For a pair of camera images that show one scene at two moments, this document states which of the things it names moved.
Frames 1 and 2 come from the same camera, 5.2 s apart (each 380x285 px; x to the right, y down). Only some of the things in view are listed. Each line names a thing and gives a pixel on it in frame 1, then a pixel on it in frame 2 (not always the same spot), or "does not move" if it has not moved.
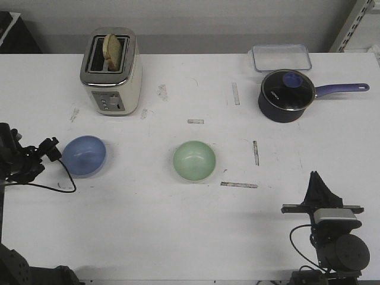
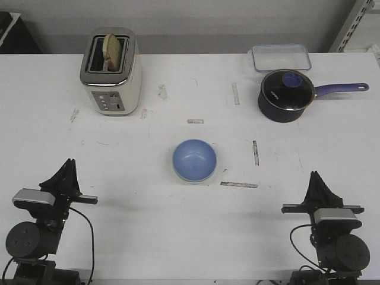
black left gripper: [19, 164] → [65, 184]
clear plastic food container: [271, 57] does not move
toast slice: [111, 50] does not move
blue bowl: [84, 157] → [195, 160]
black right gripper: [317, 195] does not move
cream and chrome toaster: [114, 93] does not move
